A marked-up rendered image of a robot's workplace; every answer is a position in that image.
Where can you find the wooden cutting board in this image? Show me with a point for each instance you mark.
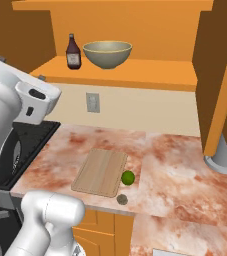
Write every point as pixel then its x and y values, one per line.
pixel 100 171

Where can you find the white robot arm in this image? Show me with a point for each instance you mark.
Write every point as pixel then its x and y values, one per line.
pixel 5 140

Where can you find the pale grey cylinder object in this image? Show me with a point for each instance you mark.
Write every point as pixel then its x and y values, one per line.
pixel 223 158

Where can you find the orange base cupboard door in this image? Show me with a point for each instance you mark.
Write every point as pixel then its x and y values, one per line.
pixel 95 245

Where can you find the pale grey sink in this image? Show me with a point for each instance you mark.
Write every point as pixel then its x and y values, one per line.
pixel 171 252

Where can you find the green lime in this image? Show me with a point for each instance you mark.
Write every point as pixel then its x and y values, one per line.
pixel 128 178

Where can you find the orange drawer front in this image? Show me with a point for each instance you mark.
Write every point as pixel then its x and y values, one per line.
pixel 100 220

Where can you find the black hob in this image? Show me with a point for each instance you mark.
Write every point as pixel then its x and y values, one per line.
pixel 35 140

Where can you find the grey-brown garlic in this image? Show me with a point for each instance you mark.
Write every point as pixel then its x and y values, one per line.
pixel 122 199

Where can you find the dark brown condiment bottle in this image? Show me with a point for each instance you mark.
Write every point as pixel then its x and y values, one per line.
pixel 73 53

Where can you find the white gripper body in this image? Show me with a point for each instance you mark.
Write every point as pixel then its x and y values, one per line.
pixel 8 71

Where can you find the grey-green bowl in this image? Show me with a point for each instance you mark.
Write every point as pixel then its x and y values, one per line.
pixel 107 55

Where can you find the grey wall socket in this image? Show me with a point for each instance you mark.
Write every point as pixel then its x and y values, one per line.
pixel 93 102

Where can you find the orange wall cabinet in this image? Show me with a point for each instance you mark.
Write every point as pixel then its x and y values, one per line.
pixel 135 23

